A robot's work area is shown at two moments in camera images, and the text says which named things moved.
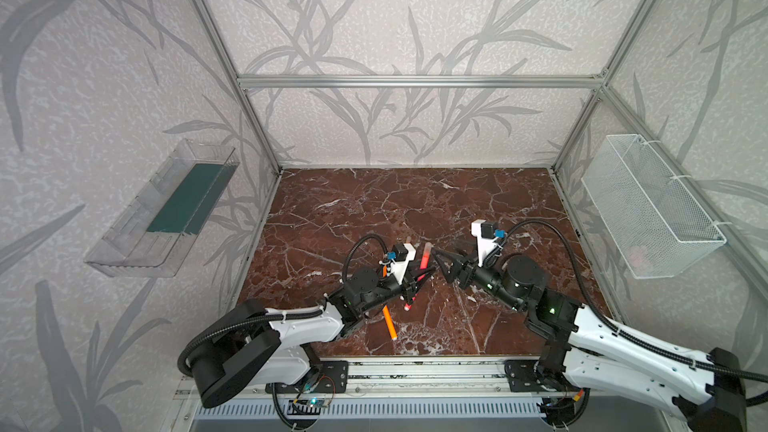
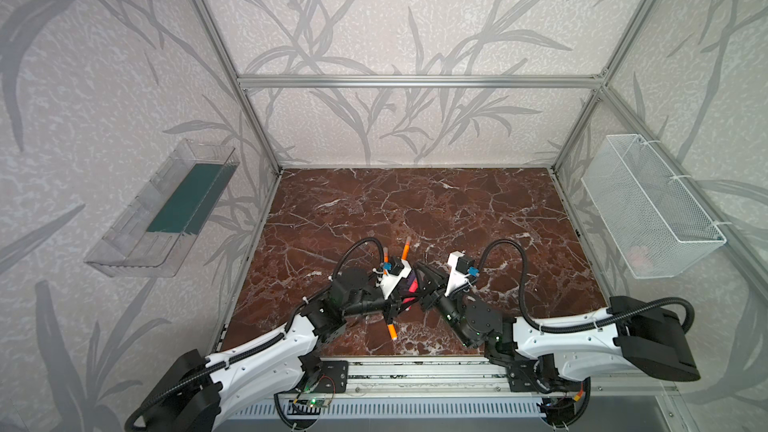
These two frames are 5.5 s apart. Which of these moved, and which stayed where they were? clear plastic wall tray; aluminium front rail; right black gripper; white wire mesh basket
Moved: right black gripper
Stayed: clear plastic wall tray; white wire mesh basket; aluminium front rail
